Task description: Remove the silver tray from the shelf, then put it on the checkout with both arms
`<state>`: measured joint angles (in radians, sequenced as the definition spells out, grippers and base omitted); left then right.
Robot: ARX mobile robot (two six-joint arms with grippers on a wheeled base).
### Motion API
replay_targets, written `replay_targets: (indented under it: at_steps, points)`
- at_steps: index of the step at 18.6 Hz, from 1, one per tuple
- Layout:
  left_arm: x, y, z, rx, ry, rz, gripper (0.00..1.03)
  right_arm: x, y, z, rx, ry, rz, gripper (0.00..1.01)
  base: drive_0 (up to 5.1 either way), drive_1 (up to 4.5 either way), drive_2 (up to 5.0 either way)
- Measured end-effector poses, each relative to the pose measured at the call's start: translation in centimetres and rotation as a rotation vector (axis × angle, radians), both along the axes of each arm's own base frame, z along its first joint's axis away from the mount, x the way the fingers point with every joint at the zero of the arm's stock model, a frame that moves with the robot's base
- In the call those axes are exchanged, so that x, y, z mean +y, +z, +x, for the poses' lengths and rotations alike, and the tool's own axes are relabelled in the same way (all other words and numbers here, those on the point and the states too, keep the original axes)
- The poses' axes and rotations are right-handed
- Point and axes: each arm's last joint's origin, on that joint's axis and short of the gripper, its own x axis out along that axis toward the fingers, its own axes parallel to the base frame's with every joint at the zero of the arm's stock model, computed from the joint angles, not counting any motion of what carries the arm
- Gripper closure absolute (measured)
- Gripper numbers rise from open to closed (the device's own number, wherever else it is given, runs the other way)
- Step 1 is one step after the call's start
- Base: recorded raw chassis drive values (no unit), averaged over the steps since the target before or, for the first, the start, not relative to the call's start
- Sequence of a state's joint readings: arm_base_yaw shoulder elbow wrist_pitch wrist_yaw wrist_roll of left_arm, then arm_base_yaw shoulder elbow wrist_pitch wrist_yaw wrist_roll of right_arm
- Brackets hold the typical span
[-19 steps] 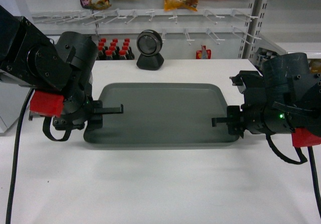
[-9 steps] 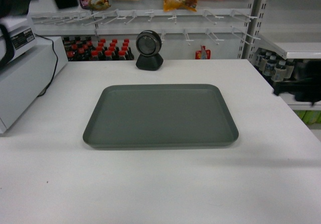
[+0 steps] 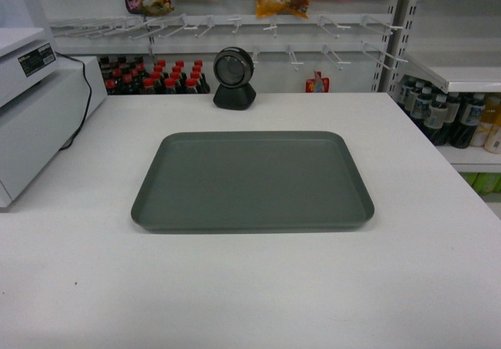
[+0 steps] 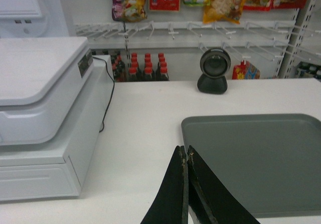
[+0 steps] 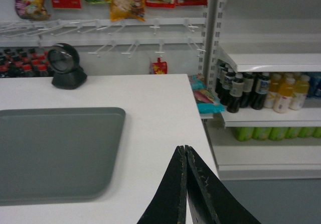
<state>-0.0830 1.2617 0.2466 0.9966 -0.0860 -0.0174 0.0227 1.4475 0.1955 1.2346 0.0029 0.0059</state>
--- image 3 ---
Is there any grey rectangular tray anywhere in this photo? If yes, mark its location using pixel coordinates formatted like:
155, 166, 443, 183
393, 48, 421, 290
131, 131, 375, 234

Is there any black barcode scanner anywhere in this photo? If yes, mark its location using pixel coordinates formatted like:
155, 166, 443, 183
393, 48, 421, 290
213, 46, 256, 110

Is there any red snack pouch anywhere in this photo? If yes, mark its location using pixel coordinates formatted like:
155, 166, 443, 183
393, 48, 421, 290
305, 71, 330, 93

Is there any white cash register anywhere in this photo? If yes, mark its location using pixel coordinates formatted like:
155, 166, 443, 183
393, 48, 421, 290
1, 28, 107, 207

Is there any white metal shelf unit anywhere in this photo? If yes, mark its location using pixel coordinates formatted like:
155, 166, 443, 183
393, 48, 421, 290
375, 0, 501, 197

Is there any black power cable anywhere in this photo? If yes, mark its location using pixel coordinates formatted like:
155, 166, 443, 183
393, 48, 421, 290
54, 51, 93, 150

